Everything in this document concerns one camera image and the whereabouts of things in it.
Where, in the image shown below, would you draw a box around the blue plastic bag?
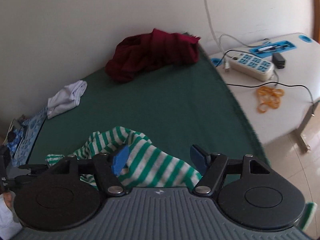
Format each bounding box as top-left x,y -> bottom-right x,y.
7,130 -> 24,153

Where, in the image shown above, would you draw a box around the dark red sweater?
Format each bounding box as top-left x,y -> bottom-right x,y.
105,28 -> 201,82

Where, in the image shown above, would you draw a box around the blue patterned cloth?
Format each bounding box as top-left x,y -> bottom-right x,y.
6,106 -> 48,167

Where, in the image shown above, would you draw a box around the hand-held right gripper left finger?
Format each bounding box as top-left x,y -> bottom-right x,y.
47,144 -> 130,197

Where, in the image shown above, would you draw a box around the dark green table cover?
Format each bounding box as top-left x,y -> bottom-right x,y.
25,32 -> 272,188

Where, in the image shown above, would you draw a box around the white folded shirt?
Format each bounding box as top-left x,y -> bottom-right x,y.
47,80 -> 88,120

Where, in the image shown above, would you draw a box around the blue pen tray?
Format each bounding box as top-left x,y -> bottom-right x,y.
251,40 -> 297,54

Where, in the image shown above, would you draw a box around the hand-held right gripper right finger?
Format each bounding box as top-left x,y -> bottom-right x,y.
190,144 -> 272,195

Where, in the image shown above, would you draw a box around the white desk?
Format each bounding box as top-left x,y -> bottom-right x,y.
209,32 -> 320,153

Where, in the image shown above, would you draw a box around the orange rubber bands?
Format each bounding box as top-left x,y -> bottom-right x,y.
256,85 -> 285,113

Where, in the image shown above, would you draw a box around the wooden door frame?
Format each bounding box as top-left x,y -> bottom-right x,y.
311,0 -> 320,43

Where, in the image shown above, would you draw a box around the grey wall cable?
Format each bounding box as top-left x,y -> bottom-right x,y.
201,0 -> 220,45

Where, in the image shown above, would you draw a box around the white power strip cable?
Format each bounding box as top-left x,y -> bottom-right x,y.
219,34 -> 252,74

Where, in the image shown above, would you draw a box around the green striped shirt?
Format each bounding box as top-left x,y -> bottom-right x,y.
45,126 -> 318,232

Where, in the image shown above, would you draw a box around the grey phone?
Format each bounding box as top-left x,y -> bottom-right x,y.
9,119 -> 22,133

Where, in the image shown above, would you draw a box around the thin black cable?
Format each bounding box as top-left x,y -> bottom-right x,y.
225,50 -> 315,103

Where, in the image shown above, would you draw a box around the white power strip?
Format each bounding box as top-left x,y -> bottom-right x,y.
229,53 -> 274,82

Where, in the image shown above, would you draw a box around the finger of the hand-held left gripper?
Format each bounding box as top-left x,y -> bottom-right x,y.
18,164 -> 49,170
14,174 -> 40,185

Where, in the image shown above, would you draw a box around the black power adapter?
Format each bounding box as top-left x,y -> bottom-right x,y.
272,52 -> 286,69

